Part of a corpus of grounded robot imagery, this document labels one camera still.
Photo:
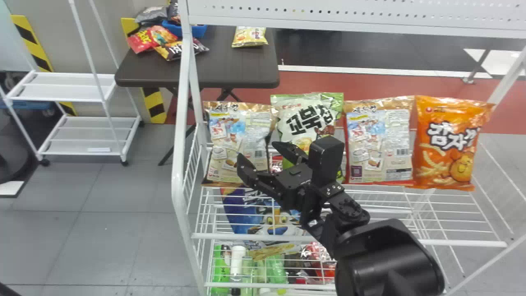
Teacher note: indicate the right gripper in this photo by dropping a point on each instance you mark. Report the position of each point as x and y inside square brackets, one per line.
[289, 184]

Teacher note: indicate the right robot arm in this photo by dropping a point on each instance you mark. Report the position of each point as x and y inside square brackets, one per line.
[386, 259]

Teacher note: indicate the gold snack packet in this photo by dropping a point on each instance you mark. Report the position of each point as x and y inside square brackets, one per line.
[380, 139]
[236, 131]

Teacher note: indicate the blue cereal bag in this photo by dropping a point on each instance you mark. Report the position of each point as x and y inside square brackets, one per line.
[246, 211]

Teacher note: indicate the green snack packet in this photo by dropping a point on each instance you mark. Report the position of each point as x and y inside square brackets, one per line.
[306, 117]

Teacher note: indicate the yellow snack packet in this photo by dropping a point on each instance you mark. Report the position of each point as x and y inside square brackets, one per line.
[249, 37]
[273, 250]

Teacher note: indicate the white bottle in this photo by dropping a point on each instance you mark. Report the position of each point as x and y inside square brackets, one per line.
[237, 259]

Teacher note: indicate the dark side table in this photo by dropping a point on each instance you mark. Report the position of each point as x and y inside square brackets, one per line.
[230, 65]

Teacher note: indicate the green bottle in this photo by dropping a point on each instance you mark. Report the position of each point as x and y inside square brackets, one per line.
[277, 271]
[220, 269]

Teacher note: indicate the red snack packet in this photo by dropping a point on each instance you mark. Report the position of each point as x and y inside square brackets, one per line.
[150, 38]
[322, 263]

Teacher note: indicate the black snack packet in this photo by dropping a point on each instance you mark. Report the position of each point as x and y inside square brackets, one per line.
[181, 50]

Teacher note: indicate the blue basket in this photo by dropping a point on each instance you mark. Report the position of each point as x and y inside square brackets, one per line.
[196, 30]

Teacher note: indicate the orange snack packet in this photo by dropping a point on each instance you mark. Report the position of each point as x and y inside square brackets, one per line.
[446, 144]

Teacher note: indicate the grey snack packet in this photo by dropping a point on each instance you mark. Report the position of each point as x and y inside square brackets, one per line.
[151, 15]

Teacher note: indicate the white shelf trolley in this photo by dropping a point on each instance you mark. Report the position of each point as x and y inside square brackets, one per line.
[82, 86]

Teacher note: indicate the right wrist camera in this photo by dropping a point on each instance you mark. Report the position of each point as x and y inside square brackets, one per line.
[325, 158]

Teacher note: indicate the yellow black striped post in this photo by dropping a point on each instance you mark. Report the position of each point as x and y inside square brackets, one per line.
[35, 49]
[155, 105]

